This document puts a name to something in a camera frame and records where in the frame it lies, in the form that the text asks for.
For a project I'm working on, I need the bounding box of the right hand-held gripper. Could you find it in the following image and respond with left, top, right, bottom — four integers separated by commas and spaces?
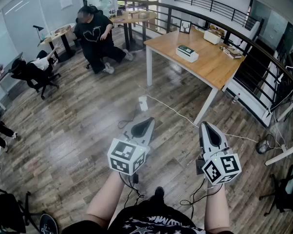
199, 121, 242, 186

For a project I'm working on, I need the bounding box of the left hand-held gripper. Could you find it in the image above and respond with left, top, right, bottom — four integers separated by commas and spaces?
107, 117, 156, 176

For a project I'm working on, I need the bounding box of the white tissue holder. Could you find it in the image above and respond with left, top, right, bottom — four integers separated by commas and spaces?
175, 46, 200, 63

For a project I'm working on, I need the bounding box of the green pack of tissues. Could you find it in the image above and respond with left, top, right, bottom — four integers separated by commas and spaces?
177, 44, 195, 55

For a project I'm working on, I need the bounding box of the person's right forearm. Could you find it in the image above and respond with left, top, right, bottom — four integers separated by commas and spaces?
203, 183, 233, 234

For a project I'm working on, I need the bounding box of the person's left forearm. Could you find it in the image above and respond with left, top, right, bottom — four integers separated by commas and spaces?
85, 171, 125, 229

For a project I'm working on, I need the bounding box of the black mesh wastebasket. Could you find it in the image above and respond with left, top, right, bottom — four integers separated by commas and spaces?
256, 133, 276, 155

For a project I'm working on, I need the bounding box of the white power strip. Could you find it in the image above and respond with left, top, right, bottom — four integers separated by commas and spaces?
138, 95, 149, 112

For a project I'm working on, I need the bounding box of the white leg table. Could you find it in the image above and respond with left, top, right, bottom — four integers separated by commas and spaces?
265, 95, 293, 166

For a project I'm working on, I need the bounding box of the black office chair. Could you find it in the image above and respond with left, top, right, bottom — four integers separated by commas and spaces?
10, 64, 62, 100
258, 163, 293, 217

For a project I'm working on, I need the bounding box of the person's black printed shirt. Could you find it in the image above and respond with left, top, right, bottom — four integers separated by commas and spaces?
61, 200, 208, 234

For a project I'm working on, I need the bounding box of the rectangular wooden table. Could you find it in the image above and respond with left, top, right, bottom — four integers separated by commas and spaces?
144, 27, 246, 127

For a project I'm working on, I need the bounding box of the black metal railing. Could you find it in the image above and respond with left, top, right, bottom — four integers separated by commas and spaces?
117, 0, 293, 121
173, 0, 259, 31

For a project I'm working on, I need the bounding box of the person's black printed shoe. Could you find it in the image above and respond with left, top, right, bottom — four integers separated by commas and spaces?
39, 213, 59, 234

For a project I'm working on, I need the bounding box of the stack of books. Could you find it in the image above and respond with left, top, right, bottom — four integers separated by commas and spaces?
219, 45, 243, 59

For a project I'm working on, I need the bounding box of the cream rounded box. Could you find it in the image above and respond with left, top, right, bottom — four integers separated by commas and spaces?
203, 29, 221, 45

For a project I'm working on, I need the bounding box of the tall round wooden table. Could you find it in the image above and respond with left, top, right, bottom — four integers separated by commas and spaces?
110, 10, 158, 51

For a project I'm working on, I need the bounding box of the small round wooden table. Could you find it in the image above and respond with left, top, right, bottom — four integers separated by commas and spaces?
40, 22, 77, 63

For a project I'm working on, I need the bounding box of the black framed deer picture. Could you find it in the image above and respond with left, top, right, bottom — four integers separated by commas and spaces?
179, 19, 192, 34

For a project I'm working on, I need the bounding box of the grey desk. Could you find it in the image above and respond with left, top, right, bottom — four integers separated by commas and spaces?
0, 52, 24, 111

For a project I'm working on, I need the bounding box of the black desk lamp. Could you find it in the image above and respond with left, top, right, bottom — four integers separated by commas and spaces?
32, 25, 45, 42

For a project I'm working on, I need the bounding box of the black floor cable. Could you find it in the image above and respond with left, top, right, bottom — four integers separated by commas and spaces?
117, 103, 140, 129

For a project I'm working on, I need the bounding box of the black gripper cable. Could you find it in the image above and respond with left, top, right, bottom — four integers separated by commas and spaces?
180, 178, 223, 220
118, 171, 145, 208

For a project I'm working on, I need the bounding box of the long white cable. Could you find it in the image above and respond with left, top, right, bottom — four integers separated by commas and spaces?
137, 85, 259, 144

